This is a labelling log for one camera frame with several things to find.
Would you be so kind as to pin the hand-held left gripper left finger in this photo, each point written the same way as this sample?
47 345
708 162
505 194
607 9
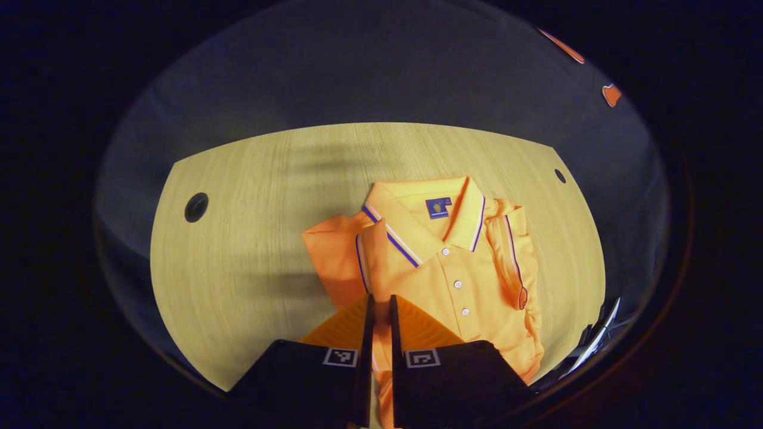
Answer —
365 381

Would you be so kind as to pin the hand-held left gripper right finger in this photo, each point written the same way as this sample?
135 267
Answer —
398 381

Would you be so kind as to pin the orange T-shirt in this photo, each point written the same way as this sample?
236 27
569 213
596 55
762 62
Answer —
465 262

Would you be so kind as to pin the dark object with silver edge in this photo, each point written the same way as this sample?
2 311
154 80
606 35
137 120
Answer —
596 336

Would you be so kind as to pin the black backdrop cloth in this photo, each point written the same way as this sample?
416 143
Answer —
357 71

